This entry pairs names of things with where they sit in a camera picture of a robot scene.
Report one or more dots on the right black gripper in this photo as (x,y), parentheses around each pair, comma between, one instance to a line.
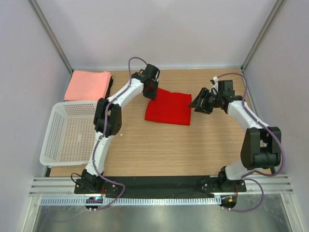
(197,102)

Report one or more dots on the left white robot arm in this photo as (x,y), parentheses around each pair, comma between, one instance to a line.
(108,122)

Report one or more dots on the left aluminium frame post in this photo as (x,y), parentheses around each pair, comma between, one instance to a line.
(42,19)

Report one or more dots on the folded pink t-shirt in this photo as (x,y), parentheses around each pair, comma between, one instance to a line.
(87,86)

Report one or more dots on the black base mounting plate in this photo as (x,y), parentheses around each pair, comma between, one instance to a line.
(176,187)

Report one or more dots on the aluminium frame post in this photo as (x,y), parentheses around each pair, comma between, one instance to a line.
(42,19)
(275,10)

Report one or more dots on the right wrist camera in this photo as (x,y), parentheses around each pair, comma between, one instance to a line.
(214,82)

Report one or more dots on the folded black t-shirt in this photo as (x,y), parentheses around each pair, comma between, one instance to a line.
(108,91)

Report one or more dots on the right aluminium frame post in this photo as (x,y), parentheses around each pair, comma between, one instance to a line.
(275,10)

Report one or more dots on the white slotted cable duct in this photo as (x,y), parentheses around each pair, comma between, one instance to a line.
(96,201)

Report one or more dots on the red t-shirt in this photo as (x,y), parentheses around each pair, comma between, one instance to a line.
(170,108)

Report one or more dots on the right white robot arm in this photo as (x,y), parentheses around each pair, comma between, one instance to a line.
(261,148)

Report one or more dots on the aluminium front rail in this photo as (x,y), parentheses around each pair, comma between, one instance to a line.
(63,186)

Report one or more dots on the white perforated plastic basket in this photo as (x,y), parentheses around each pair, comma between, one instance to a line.
(70,134)

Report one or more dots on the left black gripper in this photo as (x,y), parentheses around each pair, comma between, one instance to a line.
(151,95)

